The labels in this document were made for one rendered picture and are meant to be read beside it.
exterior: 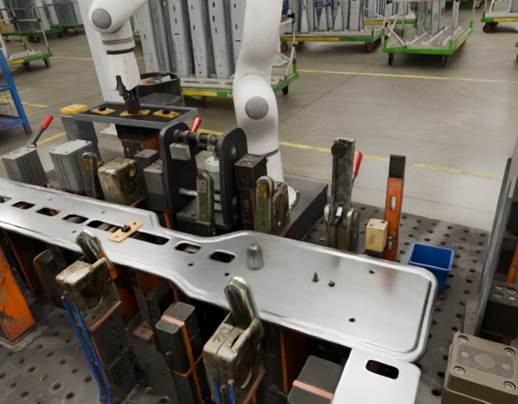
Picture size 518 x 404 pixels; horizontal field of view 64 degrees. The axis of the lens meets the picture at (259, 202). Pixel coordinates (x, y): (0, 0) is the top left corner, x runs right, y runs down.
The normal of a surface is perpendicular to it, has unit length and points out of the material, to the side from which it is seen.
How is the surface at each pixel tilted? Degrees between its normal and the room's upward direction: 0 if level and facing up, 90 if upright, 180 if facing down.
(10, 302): 90
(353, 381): 0
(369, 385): 0
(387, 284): 0
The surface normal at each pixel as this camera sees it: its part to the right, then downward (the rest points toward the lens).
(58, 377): -0.08, -0.87
